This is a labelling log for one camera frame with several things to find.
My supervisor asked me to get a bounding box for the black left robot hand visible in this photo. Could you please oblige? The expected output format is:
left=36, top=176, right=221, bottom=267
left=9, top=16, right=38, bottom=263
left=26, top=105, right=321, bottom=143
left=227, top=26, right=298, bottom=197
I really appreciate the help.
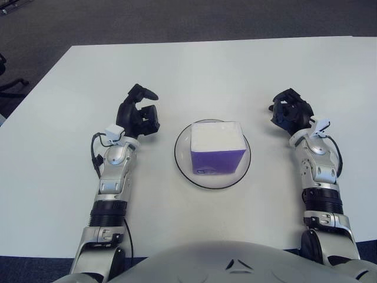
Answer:
left=116, top=83, right=161, bottom=139

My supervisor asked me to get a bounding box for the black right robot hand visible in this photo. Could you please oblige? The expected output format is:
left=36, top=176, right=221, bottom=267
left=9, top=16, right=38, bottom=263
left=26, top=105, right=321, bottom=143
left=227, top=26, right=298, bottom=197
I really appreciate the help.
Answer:
left=267, top=87, right=316, bottom=138

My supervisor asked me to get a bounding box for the purple tissue paper pack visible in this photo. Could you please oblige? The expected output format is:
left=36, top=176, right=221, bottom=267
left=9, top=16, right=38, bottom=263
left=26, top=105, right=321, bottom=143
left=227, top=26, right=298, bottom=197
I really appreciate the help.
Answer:
left=190, top=120, right=247, bottom=175

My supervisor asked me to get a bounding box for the white plate with black rim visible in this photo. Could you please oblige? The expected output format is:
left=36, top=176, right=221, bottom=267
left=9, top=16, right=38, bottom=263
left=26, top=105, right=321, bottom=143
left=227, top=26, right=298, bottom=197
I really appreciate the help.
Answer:
left=173, top=118, right=252, bottom=189

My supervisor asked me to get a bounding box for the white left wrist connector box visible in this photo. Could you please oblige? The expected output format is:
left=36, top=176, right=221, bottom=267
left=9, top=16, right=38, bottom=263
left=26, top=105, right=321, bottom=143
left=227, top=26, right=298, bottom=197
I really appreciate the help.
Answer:
left=104, top=124, right=125, bottom=145

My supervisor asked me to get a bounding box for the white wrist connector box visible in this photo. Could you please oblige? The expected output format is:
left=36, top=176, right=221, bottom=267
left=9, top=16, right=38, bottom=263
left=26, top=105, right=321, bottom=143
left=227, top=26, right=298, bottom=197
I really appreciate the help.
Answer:
left=309, top=118, right=330, bottom=138
left=104, top=124, right=125, bottom=145

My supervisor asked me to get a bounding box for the white right wrist connector box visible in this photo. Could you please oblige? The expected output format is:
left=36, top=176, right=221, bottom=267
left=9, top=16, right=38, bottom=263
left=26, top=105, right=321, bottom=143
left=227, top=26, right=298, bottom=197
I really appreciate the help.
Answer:
left=309, top=118, right=330, bottom=138

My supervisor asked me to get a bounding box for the black office chair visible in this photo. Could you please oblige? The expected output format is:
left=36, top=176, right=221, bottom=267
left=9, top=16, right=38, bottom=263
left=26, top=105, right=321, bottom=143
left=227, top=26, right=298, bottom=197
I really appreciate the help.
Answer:
left=0, top=52, right=26, bottom=95

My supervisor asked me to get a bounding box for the grey robot torso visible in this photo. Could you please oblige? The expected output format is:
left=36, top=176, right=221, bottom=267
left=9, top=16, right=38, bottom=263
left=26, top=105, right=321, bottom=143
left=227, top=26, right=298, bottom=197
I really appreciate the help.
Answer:
left=52, top=240, right=377, bottom=283

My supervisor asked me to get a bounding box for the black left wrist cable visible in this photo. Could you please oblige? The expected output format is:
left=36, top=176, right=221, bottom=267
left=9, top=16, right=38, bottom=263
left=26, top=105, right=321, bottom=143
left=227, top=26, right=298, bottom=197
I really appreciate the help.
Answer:
left=91, top=132, right=118, bottom=177

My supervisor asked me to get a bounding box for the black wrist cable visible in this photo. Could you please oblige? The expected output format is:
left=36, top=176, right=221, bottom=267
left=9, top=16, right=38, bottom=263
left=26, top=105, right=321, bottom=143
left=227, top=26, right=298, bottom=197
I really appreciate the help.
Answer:
left=91, top=132, right=118, bottom=177
left=329, top=135, right=342, bottom=177

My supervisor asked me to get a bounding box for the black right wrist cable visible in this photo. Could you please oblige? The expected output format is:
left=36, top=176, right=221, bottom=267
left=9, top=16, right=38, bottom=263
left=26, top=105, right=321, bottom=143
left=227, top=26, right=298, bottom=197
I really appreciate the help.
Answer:
left=329, top=135, right=342, bottom=177

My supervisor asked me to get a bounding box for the black left elbow cable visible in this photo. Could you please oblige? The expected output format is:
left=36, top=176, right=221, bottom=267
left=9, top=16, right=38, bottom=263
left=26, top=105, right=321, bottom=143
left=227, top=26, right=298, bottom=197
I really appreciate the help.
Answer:
left=122, top=216, right=135, bottom=257

